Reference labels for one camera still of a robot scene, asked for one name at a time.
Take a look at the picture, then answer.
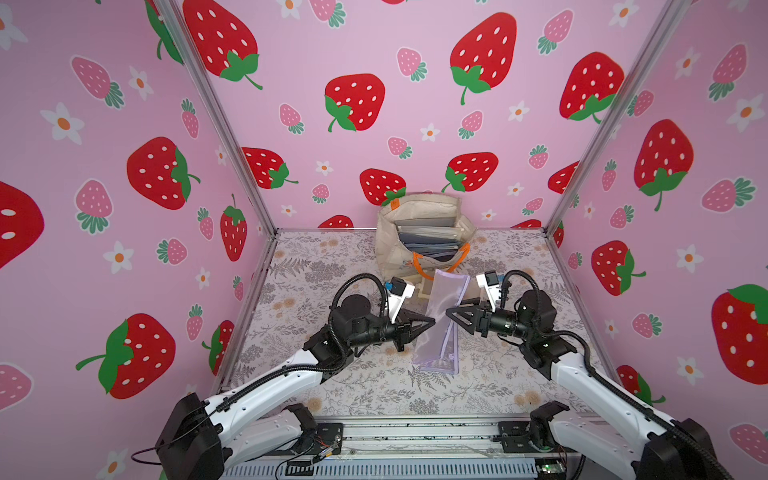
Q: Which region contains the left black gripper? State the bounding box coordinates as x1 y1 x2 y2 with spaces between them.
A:
342 311 431 356

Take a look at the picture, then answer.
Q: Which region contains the purple pouch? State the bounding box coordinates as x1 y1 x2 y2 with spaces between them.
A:
412 270 470 375

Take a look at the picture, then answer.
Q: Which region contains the beige mesh pouch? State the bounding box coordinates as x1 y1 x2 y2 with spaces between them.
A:
415 278 433 300

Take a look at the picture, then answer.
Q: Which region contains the grey pouch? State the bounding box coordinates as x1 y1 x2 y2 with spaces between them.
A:
394 217 462 236

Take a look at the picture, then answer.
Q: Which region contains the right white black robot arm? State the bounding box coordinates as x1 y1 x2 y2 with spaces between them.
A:
446 270 731 479

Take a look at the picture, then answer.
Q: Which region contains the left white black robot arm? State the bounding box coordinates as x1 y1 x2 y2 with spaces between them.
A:
151 273 436 479

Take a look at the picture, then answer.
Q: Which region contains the cream canvas tote bag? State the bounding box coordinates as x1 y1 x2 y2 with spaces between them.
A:
374 194 476 280

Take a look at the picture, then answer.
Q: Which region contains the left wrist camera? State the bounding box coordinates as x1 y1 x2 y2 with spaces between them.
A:
385 277 415 324

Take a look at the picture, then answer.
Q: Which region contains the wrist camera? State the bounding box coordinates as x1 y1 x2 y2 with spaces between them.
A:
385 277 415 324
476 270 503 312

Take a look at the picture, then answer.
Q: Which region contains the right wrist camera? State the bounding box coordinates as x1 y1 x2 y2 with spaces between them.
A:
476 270 503 312

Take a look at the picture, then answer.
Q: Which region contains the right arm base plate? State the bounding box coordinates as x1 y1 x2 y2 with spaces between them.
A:
492 419 575 454

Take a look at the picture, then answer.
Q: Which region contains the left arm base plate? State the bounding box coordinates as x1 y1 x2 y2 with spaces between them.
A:
265 422 344 457

